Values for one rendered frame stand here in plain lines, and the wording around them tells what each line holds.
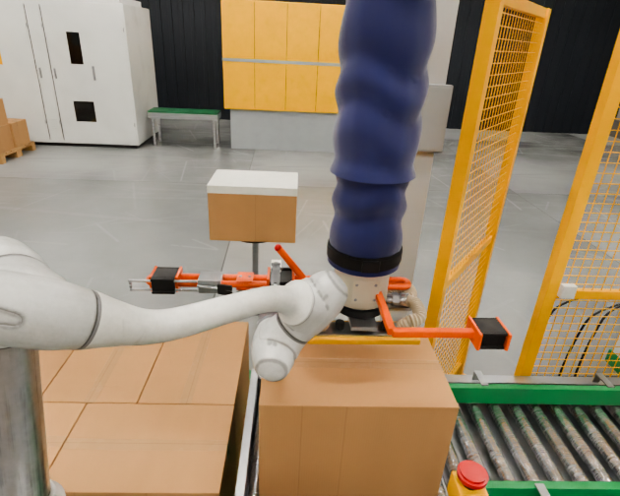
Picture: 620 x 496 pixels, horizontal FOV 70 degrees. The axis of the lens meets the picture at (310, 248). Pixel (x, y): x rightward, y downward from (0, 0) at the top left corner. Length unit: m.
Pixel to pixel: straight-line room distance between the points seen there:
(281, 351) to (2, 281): 0.56
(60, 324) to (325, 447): 0.98
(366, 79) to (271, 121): 7.48
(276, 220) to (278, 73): 5.57
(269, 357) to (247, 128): 7.74
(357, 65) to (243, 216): 2.09
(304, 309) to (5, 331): 0.54
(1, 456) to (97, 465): 0.84
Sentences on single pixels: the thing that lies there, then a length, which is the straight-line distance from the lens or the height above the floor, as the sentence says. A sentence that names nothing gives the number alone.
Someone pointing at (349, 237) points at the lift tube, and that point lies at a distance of 1.24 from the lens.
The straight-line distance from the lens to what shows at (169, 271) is 1.43.
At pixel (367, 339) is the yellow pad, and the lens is 1.36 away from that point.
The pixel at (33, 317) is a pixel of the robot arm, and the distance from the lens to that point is 0.75.
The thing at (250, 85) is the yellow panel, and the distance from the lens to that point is 8.47.
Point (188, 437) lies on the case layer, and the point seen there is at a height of 0.54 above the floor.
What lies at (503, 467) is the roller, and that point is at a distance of 1.94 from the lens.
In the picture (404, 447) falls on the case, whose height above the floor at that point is 0.78.
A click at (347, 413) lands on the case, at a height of 0.92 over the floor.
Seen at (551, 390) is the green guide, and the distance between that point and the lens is 2.22.
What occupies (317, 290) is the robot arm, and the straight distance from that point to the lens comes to 0.99.
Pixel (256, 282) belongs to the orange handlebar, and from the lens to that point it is 1.36.
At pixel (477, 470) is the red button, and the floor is 1.04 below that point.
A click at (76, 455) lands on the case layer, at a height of 0.54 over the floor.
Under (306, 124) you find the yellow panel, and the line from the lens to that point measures 8.59.
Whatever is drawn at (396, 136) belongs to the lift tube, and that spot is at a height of 1.72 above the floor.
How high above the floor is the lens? 1.93
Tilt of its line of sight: 25 degrees down
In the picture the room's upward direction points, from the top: 3 degrees clockwise
